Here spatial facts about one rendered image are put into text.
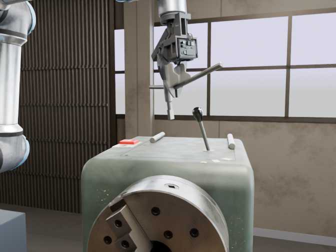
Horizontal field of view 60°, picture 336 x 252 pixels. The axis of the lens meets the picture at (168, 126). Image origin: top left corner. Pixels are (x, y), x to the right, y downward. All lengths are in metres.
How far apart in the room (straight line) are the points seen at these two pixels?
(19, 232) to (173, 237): 0.49
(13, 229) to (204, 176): 0.55
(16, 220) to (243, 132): 2.53
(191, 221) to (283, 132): 2.56
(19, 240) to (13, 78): 0.47
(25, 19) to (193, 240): 0.77
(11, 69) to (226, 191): 0.70
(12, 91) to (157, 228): 0.60
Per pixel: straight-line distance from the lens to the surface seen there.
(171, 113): 0.85
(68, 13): 3.90
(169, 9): 0.80
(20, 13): 0.99
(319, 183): 3.26
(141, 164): 0.82
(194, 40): 0.80
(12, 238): 0.96
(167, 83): 0.79
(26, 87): 4.18
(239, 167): 0.79
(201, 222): 0.63
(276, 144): 3.14
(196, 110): 0.89
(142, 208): 0.65
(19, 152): 1.01
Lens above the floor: 1.43
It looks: 5 degrees down
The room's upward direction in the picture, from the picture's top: straight up
